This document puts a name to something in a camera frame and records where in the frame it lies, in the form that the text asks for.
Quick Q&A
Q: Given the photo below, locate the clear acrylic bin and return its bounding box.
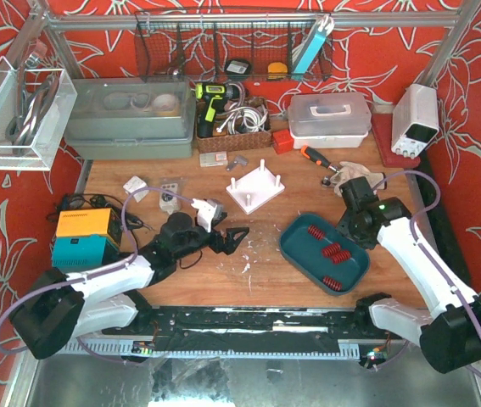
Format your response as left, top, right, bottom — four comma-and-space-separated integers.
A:
0, 58, 77, 171

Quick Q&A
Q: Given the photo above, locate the white power adapter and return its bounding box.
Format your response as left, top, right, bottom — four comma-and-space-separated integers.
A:
123, 176, 148, 203

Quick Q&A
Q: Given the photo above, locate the blue white case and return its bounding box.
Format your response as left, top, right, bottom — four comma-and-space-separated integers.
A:
291, 14, 335, 81

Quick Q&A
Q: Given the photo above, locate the orange handled screwdriver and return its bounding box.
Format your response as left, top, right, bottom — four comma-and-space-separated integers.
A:
300, 146, 341, 173

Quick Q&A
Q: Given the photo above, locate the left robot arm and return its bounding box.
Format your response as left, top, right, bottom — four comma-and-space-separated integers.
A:
8, 212, 249, 360

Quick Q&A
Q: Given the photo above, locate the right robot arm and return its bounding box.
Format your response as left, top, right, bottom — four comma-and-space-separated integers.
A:
338, 176, 481, 373

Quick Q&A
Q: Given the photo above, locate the black tape measure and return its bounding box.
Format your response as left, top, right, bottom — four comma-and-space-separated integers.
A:
224, 59, 252, 81

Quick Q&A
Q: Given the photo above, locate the white peg board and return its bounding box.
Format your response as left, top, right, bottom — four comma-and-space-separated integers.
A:
226, 159, 285, 215

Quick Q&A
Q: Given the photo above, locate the yellow tape measure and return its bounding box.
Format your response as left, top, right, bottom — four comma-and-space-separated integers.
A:
267, 62, 288, 81

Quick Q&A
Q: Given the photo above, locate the red small box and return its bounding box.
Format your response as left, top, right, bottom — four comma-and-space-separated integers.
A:
272, 129, 294, 154

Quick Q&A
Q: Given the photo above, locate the teal plastic tray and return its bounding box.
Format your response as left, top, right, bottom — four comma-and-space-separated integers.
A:
279, 213, 370, 296

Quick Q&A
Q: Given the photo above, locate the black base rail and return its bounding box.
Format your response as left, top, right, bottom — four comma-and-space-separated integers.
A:
102, 306, 401, 354

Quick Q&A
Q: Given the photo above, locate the white power supply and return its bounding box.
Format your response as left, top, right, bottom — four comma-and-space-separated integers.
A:
391, 84, 439, 159

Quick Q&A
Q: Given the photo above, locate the green cordless drill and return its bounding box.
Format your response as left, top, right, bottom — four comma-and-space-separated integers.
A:
194, 82, 241, 138

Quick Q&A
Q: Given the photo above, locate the orange teal device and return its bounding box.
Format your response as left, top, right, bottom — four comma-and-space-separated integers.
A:
52, 208, 122, 272

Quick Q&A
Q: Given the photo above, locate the red spring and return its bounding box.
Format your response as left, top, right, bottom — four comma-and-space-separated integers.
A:
330, 250, 351, 265
307, 225, 326, 241
322, 276, 342, 292
322, 243, 342, 258

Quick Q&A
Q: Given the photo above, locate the small card packet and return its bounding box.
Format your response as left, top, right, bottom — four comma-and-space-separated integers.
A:
199, 152, 228, 168

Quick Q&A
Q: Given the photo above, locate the grey timer controller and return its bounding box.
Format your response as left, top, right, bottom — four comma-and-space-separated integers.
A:
159, 182, 181, 215

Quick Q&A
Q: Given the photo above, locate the wicker basket with cables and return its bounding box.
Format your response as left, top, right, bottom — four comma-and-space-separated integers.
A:
195, 97, 272, 153

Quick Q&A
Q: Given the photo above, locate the red book under supply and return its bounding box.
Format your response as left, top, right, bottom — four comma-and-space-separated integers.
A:
370, 112, 422, 169

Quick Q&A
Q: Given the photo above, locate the grey metal bracket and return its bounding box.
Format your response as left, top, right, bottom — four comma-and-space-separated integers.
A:
226, 155, 249, 171

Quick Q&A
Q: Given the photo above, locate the black wire basket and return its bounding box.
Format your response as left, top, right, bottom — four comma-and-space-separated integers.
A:
134, 6, 333, 81

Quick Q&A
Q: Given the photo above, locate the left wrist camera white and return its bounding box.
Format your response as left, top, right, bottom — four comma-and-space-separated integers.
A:
191, 198, 227, 233

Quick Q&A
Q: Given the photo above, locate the beige work glove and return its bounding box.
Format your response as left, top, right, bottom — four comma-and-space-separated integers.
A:
331, 161, 385, 197

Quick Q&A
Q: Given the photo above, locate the white handled storage box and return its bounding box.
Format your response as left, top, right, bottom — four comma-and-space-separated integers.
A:
288, 92, 372, 149

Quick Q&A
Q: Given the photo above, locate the grey plastic toolbox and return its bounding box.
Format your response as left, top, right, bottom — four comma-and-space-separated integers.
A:
64, 78, 196, 160

